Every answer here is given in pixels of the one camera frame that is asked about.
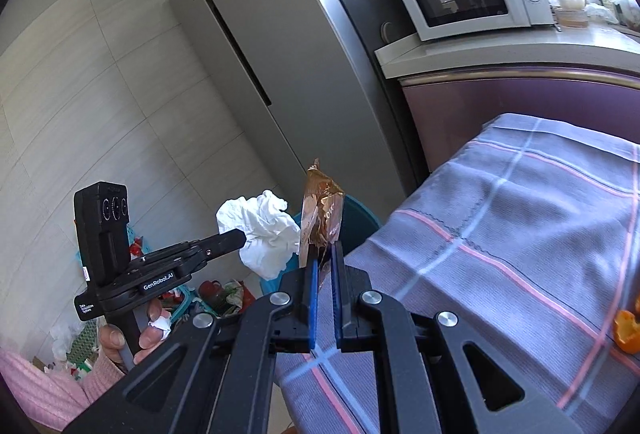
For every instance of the round grey disc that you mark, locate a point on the round grey disc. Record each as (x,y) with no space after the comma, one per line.
(389,33)

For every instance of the teal plastic bin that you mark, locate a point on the teal plastic bin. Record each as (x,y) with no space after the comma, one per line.
(361,220)

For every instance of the purple base cabinet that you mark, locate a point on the purple base cabinet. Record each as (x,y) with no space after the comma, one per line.
(500,101)

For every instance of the white kitchen countertop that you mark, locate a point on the white kitchen countertop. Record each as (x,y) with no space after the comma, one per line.
(450,51)

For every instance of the lidded food container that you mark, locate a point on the lidded food container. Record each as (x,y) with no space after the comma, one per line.
(570,9)

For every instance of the orange peel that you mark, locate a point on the orange peel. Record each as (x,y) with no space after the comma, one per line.
(629,326)

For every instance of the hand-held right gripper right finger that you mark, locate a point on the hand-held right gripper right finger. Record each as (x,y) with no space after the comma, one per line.
(338,301)

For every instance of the grey refrigerator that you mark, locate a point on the grey refrigerator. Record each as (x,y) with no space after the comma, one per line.
(240,39)

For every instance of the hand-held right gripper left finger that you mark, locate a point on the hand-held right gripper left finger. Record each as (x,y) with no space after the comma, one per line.
(313,304)

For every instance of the white tissue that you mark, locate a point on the white tissue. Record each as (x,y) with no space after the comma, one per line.
(260,234)

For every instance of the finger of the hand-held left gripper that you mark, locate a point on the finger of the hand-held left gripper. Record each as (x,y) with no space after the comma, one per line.
(222,241)

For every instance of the plaid grey tablecloth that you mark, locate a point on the plaid grey tablecloth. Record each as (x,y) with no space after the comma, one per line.
(500,224)

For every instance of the person's left hand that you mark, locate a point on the person's left hand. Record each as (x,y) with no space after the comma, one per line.
(152,329)

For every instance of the person's left forearm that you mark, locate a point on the person's left forearm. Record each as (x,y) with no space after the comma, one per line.
(40,389)

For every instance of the brown foil wrapper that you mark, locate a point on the brown foil wrapper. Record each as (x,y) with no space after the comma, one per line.
(322,214)

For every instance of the white plastic bag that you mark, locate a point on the white plastic bag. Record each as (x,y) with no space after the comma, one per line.
(65,339)

